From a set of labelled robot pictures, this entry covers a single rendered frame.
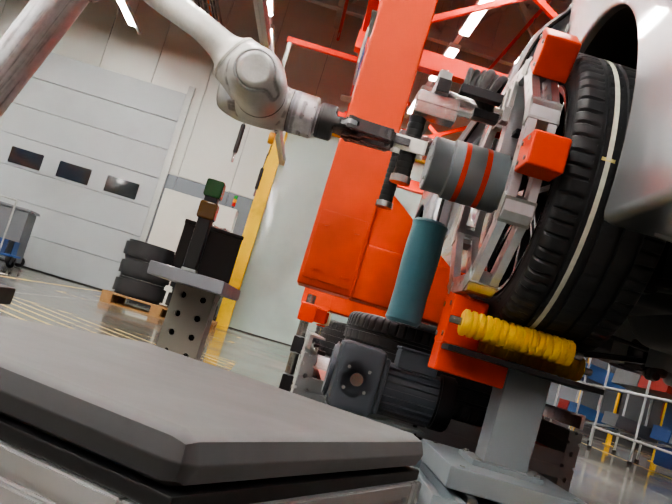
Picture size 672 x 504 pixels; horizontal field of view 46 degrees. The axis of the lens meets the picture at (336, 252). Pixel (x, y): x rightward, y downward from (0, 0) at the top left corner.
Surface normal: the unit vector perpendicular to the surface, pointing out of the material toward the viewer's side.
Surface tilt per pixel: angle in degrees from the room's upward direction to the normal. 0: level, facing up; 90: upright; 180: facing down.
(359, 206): 90
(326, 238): 90
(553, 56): 125
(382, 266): 90
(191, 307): 90
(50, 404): 68
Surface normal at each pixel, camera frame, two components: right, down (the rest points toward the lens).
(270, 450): 0.92, -0.17
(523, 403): 0.04, -0.10
